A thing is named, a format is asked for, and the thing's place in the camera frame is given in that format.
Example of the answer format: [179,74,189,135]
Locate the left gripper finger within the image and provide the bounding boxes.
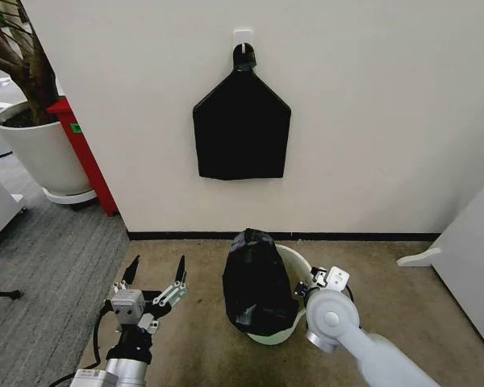
[111,253,142,300]
[152,253,190,309]

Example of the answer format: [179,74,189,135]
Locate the white trash bin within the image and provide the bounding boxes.
[241,243,313,346]

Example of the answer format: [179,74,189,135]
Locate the crumpled black garbage bag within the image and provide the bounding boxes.
[221,227,301,338]

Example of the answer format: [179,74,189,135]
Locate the flat black hanging bag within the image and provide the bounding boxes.
[191,41,293,183]

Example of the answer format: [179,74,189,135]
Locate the white pot saucer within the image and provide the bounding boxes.
[41,186,99,212]

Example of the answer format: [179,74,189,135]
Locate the red cabinet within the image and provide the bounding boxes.
[45,95,120,218]

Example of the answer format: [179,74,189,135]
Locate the white planter pot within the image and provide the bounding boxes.
[0,98,94,198]

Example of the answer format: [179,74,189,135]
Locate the white board furniture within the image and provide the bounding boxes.
[395,185,484,356]

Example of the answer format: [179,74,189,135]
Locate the potted tree plant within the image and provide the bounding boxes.
[0,0,62,127]

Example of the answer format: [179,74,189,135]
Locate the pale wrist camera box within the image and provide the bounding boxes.
[111,289,144,326]

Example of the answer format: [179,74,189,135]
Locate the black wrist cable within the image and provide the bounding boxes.
[91,308,111,387]

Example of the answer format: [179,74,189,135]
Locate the white wall hook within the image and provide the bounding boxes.
[232,27,255,56]

